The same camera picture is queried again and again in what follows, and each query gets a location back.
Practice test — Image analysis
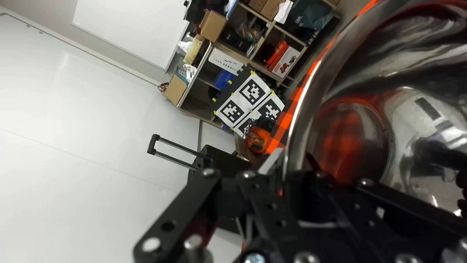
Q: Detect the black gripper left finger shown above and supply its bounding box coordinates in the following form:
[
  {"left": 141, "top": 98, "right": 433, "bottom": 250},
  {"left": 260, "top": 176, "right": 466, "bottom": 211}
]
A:
[{"left": 133, "top": 169, "right": 221, "bottom": 263}]

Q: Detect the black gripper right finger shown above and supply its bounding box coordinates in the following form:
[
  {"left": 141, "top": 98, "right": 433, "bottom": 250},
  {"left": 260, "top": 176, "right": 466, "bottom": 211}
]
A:
[{"left": 357, "top": 179, "right": 467, "bottom": 263}]

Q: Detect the silver metal bowl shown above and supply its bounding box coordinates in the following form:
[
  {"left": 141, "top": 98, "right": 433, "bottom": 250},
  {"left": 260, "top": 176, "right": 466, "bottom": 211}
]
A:
[{"left": 285, "top": 0, "right": 467, "bottom": 215}]

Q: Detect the black suitcase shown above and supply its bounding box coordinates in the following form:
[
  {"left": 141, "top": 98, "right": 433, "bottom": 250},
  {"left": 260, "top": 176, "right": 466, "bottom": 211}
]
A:
[{"left": 148, "top": 135, "right": 250, "bottom": 179}]

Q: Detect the fiducial marker cube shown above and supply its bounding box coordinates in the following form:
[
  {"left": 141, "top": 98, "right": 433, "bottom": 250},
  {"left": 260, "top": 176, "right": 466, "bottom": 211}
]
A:
[{"left": 215, "top": 75, "right": 285, "bottom": 138}]

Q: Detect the wooden storage shelf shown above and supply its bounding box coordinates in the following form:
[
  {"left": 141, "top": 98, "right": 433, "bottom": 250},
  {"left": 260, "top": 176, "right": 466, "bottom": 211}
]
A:
[{"left": 163, "top": 0, "right": 341, "bottom": 126}]

